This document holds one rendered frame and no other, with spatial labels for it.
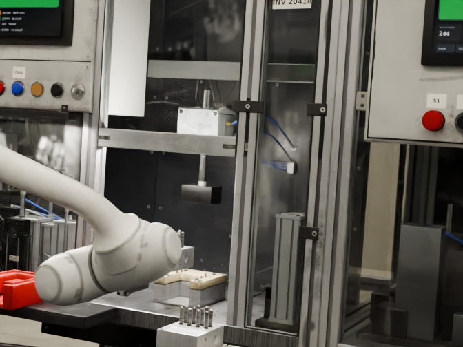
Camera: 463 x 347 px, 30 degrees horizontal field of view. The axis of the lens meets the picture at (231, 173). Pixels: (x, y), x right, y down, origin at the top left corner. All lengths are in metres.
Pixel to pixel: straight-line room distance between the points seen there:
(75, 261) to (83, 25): 0.68
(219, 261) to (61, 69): 0.71
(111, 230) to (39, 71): 0.71
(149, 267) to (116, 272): 0.07
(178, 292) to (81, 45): 0.67
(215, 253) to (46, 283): 0.86
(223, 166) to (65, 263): 0.85
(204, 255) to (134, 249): 0.87
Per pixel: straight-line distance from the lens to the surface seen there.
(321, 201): 1.86
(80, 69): 2.14
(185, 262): 2.07
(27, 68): 2.23
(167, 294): 2.18
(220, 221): 2.43
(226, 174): 2.42
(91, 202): 1.59
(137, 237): 1.61
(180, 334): 1.80
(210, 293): 2.17
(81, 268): 1.69
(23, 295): 2.08
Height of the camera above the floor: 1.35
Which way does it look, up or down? 3 degrees down
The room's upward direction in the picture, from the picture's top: 4 degrees clockwise
